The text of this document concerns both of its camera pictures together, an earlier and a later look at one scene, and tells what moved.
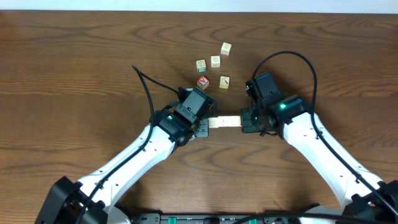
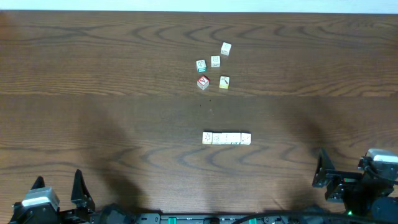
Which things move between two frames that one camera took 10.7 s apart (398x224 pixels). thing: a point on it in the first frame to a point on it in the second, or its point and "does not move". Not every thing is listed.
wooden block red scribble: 237,121 to 245,139
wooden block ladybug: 213,122 to 207,138
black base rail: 220,218 does not move
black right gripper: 246,127 to 344,180
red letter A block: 203,82 does not move
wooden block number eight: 215,61 does not move
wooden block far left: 226,48 does not move
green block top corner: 201,65 does not move
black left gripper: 203,128 to 65,213
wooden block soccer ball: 233,121 to 234,138
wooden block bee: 221,121 to 217,139
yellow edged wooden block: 224,82 does not move
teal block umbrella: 227,121 to 226,138
